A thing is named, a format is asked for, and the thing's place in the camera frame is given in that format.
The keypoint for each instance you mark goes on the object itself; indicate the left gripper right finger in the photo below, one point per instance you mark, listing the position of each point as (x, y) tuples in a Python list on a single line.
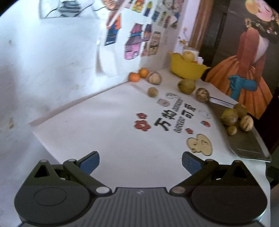
[(200, 171)]

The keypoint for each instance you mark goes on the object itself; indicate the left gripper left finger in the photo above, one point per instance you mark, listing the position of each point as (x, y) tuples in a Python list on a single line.
[(80, 171)]

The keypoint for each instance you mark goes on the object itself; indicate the small brown kiwi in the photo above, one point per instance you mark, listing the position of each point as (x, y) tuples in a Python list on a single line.
[(232, 130)]

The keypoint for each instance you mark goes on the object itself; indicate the pale striped pepino melon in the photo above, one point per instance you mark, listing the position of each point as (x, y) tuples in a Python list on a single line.
[(246, 123)]

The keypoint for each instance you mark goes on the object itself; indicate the metal tray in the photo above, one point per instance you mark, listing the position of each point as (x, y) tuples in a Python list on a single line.
[(248, 145)]

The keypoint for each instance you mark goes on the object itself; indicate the green-yellow mango on tray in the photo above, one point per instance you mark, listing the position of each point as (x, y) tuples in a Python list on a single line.
[(229, 117)]

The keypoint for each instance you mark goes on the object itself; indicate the white printed table mat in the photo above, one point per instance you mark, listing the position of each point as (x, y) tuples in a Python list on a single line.
[(141, 141)]

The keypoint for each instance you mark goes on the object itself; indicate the dark striped pepino melon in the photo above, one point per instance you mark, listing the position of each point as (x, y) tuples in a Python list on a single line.
[(202, 95)]

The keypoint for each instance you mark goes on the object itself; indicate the large green-brown fruit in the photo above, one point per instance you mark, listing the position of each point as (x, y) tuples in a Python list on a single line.
[(186, 86)]

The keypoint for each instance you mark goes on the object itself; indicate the small kiwi on table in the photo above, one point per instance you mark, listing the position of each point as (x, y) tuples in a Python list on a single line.
[(152, 92)]

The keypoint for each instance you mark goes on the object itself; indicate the yellow plastic bowl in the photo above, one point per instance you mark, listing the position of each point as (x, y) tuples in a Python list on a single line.
[(186, 69)]

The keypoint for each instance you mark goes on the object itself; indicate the dancer poster orange dress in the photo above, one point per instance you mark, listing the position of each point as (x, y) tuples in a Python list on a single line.
[(240, 76)]

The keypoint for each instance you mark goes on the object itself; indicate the yellow pear in bowl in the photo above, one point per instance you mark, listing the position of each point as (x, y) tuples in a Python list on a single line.
[(188, 56)]

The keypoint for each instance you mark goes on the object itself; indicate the white jar with orange contents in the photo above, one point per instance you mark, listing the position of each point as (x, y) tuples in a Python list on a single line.
[(192, 50)]

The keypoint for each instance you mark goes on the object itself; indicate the yellow castle drawing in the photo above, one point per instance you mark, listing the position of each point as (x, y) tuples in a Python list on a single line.
[(154, 43)]

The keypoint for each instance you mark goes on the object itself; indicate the blue orange house drawing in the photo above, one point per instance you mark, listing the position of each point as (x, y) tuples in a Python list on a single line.
[(112, 31)]

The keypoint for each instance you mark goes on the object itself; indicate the striped pepino melon by wall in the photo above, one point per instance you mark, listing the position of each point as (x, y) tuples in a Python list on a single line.
[(154, 78)]

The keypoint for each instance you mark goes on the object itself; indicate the orange tangerine near wall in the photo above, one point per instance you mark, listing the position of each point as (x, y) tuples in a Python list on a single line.
[(134, 77)]

